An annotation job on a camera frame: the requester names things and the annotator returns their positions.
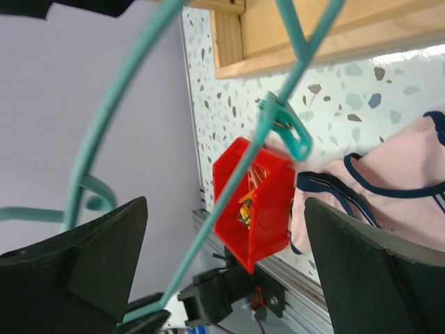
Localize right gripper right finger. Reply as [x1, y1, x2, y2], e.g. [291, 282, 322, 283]
[304, 198, 444, 333]

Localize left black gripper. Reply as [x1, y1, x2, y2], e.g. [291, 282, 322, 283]
[1, 0, 134, 19]

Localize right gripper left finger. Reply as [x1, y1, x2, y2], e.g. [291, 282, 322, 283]
[1, 197, 147, 333]

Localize pink underwear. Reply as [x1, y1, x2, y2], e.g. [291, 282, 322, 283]
[289, 111, 444, 255]

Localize teal clip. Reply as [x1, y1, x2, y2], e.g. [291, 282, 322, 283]
[254, 91, 313, 161]

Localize teal hanger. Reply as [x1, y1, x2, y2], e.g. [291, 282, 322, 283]
[0, 0, 347, 324]

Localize red bin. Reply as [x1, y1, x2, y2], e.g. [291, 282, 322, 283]
[214, 148, 296, 273]

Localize wooden clothes rack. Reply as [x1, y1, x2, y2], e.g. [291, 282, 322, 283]
[180, 0, 445, 80]

